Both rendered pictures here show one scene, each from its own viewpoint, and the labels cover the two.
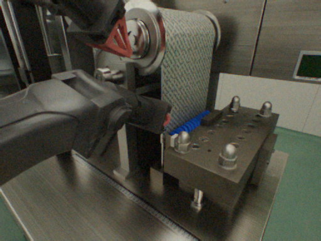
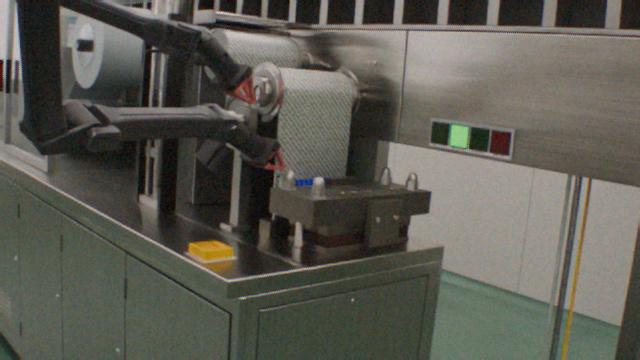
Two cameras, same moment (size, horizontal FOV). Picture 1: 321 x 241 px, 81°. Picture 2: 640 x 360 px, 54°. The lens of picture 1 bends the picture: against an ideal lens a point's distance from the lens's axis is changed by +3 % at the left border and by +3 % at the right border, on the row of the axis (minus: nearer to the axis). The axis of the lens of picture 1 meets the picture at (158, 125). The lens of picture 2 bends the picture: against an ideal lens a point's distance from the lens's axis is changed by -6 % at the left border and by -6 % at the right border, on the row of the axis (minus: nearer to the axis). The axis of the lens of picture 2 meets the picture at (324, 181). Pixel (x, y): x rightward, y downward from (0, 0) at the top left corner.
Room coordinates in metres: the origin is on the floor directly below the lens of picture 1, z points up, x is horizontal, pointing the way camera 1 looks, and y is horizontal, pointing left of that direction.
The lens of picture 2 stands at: (-1.16, -0.38, 1.29)
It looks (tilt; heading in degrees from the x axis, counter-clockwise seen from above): 9 degrees down; 9
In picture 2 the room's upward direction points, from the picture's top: 5 degrees clockwise
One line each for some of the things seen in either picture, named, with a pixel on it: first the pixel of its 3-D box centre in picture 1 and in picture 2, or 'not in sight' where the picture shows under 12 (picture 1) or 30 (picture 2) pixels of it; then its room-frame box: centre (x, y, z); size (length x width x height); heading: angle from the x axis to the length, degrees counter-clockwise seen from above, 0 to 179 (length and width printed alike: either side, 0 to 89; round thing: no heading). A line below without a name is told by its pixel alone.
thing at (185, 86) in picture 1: (187, 97); (313, 152); (0.49, -0.08, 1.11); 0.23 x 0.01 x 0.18; 141
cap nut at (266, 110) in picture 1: (266, 108); (412, 181); (0.55, -0.34, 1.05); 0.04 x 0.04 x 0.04
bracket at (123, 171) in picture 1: (121, 125); (238, 169); (0.43, 0.09, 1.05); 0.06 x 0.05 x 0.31; 141
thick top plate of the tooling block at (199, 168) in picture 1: (230, 138); (354, 201); (0.45, -0.20, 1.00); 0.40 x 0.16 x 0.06; 141
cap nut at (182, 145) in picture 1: (183, 140); (289, 179); (0.35, -0.05, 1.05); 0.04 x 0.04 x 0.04
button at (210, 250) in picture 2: not in sight; (210, 250); (0.16, 0.06, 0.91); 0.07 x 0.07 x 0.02; 51
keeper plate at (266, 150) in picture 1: (265, 159); (383, 222); (0.40, -0.28, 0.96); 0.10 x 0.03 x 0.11; 141
